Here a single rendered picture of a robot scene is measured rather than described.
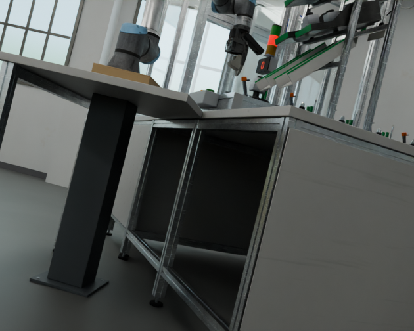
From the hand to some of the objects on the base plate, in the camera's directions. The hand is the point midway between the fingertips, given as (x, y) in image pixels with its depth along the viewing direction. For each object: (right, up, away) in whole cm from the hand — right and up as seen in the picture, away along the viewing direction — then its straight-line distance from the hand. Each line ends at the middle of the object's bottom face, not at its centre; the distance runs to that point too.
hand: (238, 73), depth 199 cm
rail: (-19, -17, +24) cm, 36 cm away
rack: (+30, -29, -24) cm, 48 cm away
